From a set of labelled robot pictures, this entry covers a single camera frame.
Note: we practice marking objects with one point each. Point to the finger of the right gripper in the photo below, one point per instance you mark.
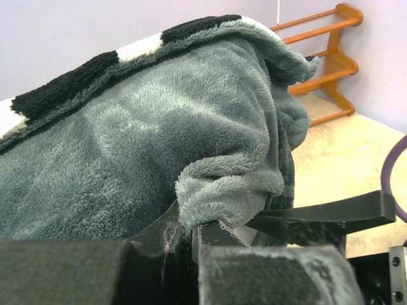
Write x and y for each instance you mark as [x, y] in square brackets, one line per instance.
[328, 222]

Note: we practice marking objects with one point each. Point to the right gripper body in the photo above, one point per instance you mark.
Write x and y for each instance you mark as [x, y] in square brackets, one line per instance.
[381, 277]

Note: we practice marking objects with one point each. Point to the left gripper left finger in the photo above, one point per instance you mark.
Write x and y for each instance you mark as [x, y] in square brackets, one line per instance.
[114, 271]

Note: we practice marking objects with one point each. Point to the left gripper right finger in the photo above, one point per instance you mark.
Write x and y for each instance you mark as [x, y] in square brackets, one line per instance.
[231, 272]

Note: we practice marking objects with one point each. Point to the zebra print pillowcase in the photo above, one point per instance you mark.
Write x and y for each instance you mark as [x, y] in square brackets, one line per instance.
[199, 114]

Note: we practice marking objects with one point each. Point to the wooden tiered rack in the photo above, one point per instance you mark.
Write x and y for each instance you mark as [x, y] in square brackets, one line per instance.
[335, 63]

